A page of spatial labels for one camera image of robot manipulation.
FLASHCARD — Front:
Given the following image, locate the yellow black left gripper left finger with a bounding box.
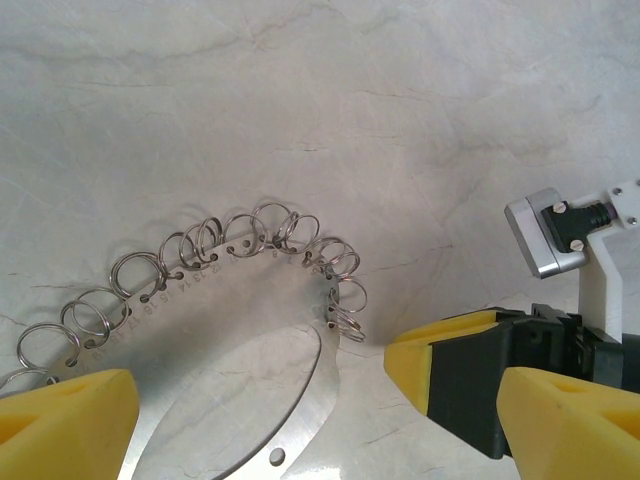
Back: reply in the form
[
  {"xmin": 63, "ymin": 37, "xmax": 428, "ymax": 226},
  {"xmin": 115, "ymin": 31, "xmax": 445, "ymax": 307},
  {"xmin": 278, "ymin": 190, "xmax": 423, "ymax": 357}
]
[{"xmin": 0, "ymin": 368, "xmax": 142, "ymax": 480}]

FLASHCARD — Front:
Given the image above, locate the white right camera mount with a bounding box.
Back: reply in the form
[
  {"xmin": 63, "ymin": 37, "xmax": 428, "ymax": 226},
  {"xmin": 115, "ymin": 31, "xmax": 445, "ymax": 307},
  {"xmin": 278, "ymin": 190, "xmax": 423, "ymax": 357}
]
[{"xmin": 569, "ymin": 182, "xmax": 640, "ymax": 346}]

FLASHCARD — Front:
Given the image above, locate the silver split ring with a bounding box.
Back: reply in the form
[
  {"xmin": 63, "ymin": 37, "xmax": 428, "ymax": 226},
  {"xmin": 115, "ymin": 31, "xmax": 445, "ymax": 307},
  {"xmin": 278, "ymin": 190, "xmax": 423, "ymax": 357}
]
[
  {"xmin": 17, "ymin": 322, "xmax": 81, "ymax": 371},
  {"xmin": 179, "ymin": 217, "xmax": 224, "ymax": 269},
  {"xmin": 327, "ymin": 309, "xmax": 366, "ymax": 344},
  {"xmin": 303, "ymin": 237, "xmax": 351, "ymax": 271},
  {"xmin": 109, "ymin": 251, "xmax": 169, "ymax": 304},
  {"xmin": 324, "ymin": 249, "xmax": 361, "ymax": 281},
  {"xmin": 327, "ymin": 277, "xmax": 370, "ymax": 316},
  {"xmin": 277, "ymin": 212, "xmax": 321, "ymax": 251},
  {"xmin": 59, "ymin": 288, "xmax": 131, "ymax": 344},
  {"xmin": 249, "ymin": 202, "xmax": 299, "ymax": 249},
  {"xmin": 222, "ymin": 213, "xmax": 266, "ymax": 259},
  {"xmin": 0, "ymin": 369, "xmax": 56, "ymax": 396},
  {"xmin": 158, "ymin": 231, "xmax": 201, "ymax": 281}
]

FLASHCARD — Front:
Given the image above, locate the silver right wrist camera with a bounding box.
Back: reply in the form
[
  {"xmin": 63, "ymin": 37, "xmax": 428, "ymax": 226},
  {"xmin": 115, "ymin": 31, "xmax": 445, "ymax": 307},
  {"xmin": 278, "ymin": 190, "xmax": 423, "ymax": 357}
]
[{"xmin": 503, "ymin": 187, "xmax": 591, "ymax": 280}]

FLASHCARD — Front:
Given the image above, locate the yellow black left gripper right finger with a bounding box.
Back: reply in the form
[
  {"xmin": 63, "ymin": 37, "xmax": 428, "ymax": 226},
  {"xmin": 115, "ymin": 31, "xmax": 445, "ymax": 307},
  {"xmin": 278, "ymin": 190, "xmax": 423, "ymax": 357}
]
[{"xmin": 498, "ymin": 366, "xmax": 640, "ymax": 480}]

